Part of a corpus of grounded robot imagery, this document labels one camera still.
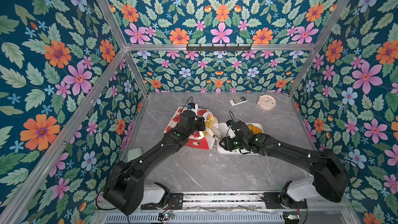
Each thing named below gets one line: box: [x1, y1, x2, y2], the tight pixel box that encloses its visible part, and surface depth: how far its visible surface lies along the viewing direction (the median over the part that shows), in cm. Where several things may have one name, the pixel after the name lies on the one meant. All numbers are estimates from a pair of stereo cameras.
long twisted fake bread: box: [205, 114, 216, 130], surface depth 92 cm
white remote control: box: [229, 95, 248, 107], surface depth 117 cm
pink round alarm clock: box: [257, 94, 277, 111], surface depth 113 cm
